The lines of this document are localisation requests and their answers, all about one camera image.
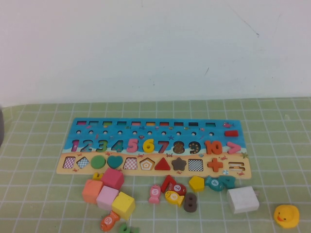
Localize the green number piece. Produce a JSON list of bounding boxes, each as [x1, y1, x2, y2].
[[118, 223, 139, 233]]

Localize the orange number ten piece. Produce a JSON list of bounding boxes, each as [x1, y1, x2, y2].
[[205, 140, 223, 155]]

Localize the teal number four piece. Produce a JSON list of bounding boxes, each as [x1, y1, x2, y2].
[[218, 175, 237, 190]]

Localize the red triangle piece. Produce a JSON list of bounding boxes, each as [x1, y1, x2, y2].
[[154, 157, 171, 171]]

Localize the pink greater-than sign piece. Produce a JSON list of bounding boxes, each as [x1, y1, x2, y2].
[[227, 143, 241, 155]]

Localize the pink toy fish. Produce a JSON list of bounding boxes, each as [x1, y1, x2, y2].
[[148, 183, 162, 204]]

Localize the brown number eight piece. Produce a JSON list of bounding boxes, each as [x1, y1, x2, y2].
[[184, 193, 198, 213]]

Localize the yellow number six piece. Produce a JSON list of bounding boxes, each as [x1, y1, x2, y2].
[[142, 138, 156, 154]]

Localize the white rectangular block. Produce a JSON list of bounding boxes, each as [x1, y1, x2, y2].
[[226, 185, 260, 214]]

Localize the blue number shape puzzle board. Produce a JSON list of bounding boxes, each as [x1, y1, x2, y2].
[[56, 117, 252, 180]]

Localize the orange plus sign piece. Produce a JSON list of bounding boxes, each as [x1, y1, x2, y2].
[[207, 158, 224, 172]]

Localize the teal heart piece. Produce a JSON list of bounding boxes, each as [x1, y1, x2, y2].
[[107, 155, 123, 169]]

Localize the green circle piece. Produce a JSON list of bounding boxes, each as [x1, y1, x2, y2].
[[90, 155, 106, 170]]

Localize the pink number five piece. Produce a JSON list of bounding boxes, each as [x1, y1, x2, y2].
[[126, 138, 139, 153]]

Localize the red toy fish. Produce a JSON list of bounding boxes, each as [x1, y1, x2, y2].
[[170, 183, 188, 197]]

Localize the orange toy fish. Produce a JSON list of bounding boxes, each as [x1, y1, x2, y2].
[[100, 210, 121, 232]]

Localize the orange wooden cube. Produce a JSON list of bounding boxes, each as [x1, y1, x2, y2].
[[82, 179, 104, 204]]

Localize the teal toy fish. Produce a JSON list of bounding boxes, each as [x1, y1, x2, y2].
[[204, 176, 223, 192]]

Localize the brown star piece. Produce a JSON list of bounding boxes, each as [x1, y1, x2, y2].
[[171, 157, 188, 172]]

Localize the light pink wooden cube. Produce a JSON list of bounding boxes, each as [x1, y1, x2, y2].
[[96, 185, 120, 211]]

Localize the yellow rubber duck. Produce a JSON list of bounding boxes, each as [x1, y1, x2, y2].
[[274, 204, 300, 229]]

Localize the yellow toy fish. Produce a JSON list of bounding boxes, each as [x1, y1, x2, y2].
[[165, 190, 185, 207]]

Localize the yellow wooden cube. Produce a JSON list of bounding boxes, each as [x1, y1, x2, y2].
[[111, 191, 136, 221]]

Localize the green checked tablecloth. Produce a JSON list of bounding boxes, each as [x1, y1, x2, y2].
[[0, 97, 311, 233]]

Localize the magenta wooden cube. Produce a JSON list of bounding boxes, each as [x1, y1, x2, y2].
[[101, 167, 125, 191]]

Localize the yellow pentagon piece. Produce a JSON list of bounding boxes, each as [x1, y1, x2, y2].
[[189, 176, 206, 193]]

